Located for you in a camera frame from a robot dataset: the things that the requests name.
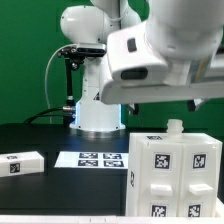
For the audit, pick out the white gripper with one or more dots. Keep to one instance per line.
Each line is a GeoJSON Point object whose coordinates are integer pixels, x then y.
{"type": "Point", "coordinates": [211, 86]}

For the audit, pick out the white cabinet body box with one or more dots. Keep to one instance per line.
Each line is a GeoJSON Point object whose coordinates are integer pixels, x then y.
{"type": "Point", "coordinates": [175, 134]}

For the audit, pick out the white cabinet top block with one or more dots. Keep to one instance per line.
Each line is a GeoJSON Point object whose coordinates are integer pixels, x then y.
{"type": "Point", "coordinates": [13, 164]}

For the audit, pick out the white cabinet door panel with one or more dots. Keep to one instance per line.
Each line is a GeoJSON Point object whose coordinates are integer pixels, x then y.
{"type": "Point", "coordinates": [160, 180]}
{"type": "Point", "coordinates": [199, 179]}

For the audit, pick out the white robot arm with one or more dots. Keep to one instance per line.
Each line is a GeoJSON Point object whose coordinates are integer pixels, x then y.
{"type": "Point", "coordinates": [173, 55]}

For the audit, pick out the white marker sheet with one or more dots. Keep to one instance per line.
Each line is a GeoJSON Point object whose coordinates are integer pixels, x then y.
{"type": "Point", "coordinates": [92, 160]}

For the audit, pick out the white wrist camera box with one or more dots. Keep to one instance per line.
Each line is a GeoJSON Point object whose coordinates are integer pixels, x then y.
{"type": "Point", "coordinates": [132, 61]}

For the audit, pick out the black camera on stand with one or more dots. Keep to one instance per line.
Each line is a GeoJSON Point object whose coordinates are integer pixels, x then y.
{"type": "Point", "coordinates": [74, 55]}

